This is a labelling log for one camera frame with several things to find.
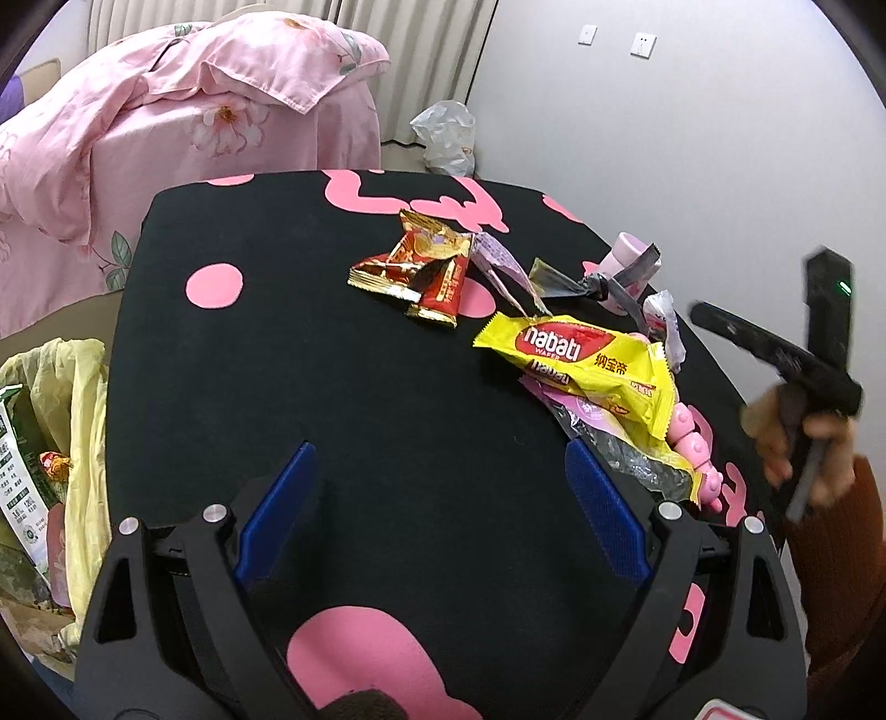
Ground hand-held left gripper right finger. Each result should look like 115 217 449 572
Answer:
562 438 811 720

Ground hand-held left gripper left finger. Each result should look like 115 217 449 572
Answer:
73 439 323 720

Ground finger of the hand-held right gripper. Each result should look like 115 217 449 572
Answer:
691 300 771 363

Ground pink and yellow chip bag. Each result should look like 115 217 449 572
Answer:
522 370 702 504

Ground yellow wafer wrapper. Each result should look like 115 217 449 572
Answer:
472 311 678 448

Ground waste bin with yellow liner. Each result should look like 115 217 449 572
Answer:
0 338 117 666

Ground person's right forearm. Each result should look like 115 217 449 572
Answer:
782 453 886 693

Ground person's right hand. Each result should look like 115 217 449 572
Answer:
744 384 861 511

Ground clear white wrapper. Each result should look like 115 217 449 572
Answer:
642 291 688 368

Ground pink plastic toy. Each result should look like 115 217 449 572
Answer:
664 402 727 515

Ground pale pink cup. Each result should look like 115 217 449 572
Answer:
601 232 658 316

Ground black tablecloth with pink print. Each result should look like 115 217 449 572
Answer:
104 168 786 720

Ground grey foil wrapper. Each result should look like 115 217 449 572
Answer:
529 245 663 321

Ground lilac wrapper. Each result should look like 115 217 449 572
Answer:
471 232 544 317

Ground green and white packet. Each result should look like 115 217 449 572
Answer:
0 384 55 589

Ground small red wrapper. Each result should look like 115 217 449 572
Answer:
405 259 466 331

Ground gold and red wrapper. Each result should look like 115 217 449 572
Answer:
348 209 476 300

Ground clear plastic bag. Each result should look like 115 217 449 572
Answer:
410 100 477 178

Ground bed with pink floral sheet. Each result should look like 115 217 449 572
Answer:
0 59 385 340

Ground pink floral duvet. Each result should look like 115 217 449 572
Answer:
0 12 390 243

